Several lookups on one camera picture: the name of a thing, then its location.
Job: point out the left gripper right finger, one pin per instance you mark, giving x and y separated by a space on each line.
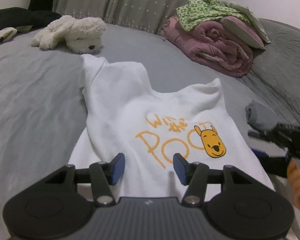
234 203

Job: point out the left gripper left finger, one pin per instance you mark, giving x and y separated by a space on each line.
64 201

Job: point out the white Pooh sweatshirt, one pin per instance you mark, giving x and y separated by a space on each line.
125 115

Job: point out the person's right hand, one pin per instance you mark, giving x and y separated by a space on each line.
293 176

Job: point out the folded grey garment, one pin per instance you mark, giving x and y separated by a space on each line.
261 120

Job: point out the grey bed blanket roll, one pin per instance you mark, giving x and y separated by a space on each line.
275 73

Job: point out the mauve and cream pillow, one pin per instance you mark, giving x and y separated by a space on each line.
252 34

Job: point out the folded mauve comforter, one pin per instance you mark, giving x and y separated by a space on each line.
211 45

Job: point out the green patterned cloth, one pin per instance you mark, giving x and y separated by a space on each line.
198 11

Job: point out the white plush dog toy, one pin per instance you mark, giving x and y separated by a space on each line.
82 36

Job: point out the cream cloth under black garment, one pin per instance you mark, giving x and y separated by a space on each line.
7 33

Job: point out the black garment on bed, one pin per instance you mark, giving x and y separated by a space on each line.
18 17

